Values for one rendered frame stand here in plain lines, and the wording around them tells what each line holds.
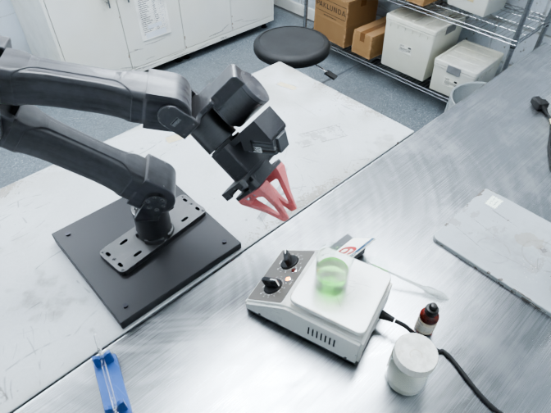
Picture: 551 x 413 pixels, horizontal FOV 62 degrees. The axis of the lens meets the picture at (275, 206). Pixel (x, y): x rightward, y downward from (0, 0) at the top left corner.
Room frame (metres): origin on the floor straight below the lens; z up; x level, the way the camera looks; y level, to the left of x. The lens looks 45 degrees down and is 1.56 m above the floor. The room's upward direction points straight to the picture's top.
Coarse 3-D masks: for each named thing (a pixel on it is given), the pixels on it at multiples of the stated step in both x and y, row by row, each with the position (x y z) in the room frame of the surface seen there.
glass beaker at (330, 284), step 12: (336, 240) 0.42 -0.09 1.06; (324, 252) 0.42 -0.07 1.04; (336, 252) 0.42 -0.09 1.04; (348, 252) 0.41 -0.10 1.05; (348, 264) 0.40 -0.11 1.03; (324, 276) 0.38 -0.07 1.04; (336, 276) 0.37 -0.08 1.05; (348, 276) 0.39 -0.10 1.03; (324, 288) 0.38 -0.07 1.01; (336, 288) 0.37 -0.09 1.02
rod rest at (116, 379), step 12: (96, 360) 0.31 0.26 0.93; (108, 360) 0.31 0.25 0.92; (96, 372) 0.30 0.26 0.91; (108, 372) 0.30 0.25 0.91; (120, 372) 0.30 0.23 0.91; (120, 384) 0.28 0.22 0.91; (108, 396) 0.26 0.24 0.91; (120, 396) 0.26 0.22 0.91; (108, 408) 0.24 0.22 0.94; (120, 408) 0.24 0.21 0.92
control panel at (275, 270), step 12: (300, 252) 0.49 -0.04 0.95; (312, 252) 0.48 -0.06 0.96; (276, 264) 0.48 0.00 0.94; (300, 264) 0.46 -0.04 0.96; (264, 276) 0.45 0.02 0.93; (276, 276) 0.45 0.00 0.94; (288, 276) 0.44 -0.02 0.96; (288, 288) 0.41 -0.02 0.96; (264, 300) 0.40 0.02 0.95; (276, 300) 0.39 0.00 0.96
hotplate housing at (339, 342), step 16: (304, 272) 0.44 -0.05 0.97; (256, 304) 0.40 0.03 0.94; (272, 304) 0.39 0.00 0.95; (288, 304) 0.38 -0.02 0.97; (384, 304) 0.39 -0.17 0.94; (272, 320) 0.38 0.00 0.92; (288, 320) 0.37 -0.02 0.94; (304, 320) 0.35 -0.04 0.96; (320, 320) 0.35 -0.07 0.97; (304, 336) 0.35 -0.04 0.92; (320, 336) 0.34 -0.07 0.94; (336, 336) 0.33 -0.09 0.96; (352, 336) 0.32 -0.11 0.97; (368, 336) 0.33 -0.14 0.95; (336, 352) 0.33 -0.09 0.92; (352, 352) 0.31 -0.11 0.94
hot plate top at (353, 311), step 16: (352, 272) 0.42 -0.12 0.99; (368, 272) 0.42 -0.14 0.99; (384, 272) 0.42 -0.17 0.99; (304, 288) 0.39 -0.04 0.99; (352, 288) 0.39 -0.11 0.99; (368, 288) 0.39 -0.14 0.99; (384, 288) 0.39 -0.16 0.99; (304, 304) 0.36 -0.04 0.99; (320, 304) 0.36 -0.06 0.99; (336, 304) 0.36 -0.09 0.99; (352, 304) 0.36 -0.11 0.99; (368, 304) 0.36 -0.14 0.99; (336, 320) 0.34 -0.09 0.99; (352, 320) 0.34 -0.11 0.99; (368, 320) 0.34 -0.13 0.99
